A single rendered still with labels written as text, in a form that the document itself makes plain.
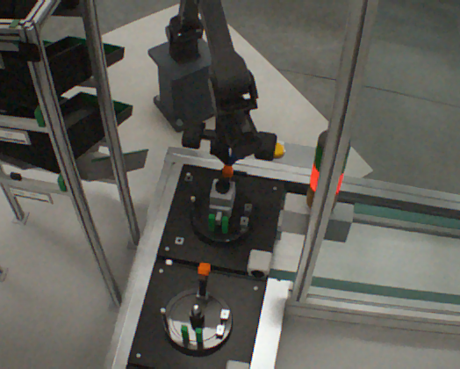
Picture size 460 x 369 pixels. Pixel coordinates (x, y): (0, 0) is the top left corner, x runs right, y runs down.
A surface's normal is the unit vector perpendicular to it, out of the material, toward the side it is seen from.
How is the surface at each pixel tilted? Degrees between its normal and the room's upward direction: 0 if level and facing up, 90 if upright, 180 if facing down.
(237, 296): 0
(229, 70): 23
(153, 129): 0
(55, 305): 0
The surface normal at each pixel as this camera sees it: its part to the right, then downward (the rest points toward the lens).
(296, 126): 0.01, -0.58
